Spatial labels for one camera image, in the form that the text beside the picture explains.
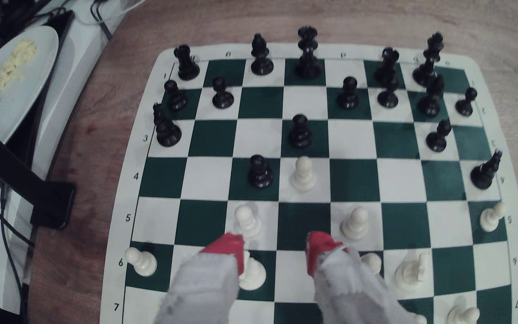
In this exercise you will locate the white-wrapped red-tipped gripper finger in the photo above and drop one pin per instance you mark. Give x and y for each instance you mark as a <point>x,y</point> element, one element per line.
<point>200,288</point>
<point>349,292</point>

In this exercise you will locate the white chess bishop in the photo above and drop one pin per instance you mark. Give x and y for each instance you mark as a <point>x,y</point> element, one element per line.
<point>254,274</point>

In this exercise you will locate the white chess pawn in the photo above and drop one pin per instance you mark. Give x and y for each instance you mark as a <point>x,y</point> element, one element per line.
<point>355,227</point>
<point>489,220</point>
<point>304,177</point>
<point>144,264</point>
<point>461,316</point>
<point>246,222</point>
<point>372,263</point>

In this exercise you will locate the white chess knight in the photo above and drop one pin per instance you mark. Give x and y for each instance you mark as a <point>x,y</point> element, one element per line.
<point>409,274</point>

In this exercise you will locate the black chess pawn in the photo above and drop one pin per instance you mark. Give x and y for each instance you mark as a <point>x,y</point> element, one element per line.
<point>464,108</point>
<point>222,99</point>
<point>177,101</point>
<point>300,137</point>
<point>260,176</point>
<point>436,141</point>
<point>388,100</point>
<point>348,100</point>

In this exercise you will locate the black chess knight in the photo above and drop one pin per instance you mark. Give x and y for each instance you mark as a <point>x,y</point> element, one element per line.
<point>167,132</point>
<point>483,175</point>

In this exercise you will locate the black chess queen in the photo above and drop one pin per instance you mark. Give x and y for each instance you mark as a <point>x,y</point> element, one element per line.
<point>308,63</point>

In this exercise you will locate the green white chessboard mat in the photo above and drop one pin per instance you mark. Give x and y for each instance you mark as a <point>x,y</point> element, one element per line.
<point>259,135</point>

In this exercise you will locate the black clamp stand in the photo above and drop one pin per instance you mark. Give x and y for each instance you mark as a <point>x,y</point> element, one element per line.
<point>16,175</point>

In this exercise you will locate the white plate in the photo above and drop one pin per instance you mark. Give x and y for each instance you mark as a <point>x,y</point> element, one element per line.
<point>25,94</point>

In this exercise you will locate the yellow food leftovers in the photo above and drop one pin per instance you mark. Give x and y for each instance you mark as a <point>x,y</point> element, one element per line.
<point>14,63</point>

